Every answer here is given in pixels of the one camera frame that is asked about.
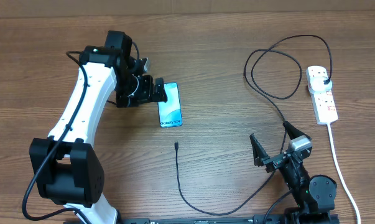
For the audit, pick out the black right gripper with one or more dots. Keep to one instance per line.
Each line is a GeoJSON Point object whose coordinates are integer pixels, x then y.
{"type": "Point", "coordinates": [261, 157]}

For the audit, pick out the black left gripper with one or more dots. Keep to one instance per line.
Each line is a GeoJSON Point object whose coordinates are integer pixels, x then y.
{"type": "Point", "coordinates": [147, 94]}

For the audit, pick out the Samsung Galaxy smartphone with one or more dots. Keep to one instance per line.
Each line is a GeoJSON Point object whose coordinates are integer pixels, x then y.
{"type": "Point", "coordinates": [170, 113]}

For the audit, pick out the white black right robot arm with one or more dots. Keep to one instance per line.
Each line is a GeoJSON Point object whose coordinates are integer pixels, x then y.
{"type": "Point", "coordinates": [314, 196]}

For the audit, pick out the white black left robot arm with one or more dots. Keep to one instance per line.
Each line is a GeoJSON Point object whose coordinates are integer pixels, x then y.
{"type": "Point", "coordinates": [66, 169]}

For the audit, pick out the white charger plug adapter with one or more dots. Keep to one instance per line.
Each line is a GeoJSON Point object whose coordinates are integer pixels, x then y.
{"type": "Point", "coordinates": [319, 85]}

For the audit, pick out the white power strip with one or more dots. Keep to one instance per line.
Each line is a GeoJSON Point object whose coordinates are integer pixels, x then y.
{"type": "Point", "coordinates": [323, 103]}

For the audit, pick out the cardboard backdrop panel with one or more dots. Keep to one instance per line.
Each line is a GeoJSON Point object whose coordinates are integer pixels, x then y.
{"type": "Point", "coordinates": [66, 8]}

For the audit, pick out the black mounting rail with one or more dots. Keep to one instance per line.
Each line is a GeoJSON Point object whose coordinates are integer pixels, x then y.
{"type": "Point", "coordinates": [199, 220]}

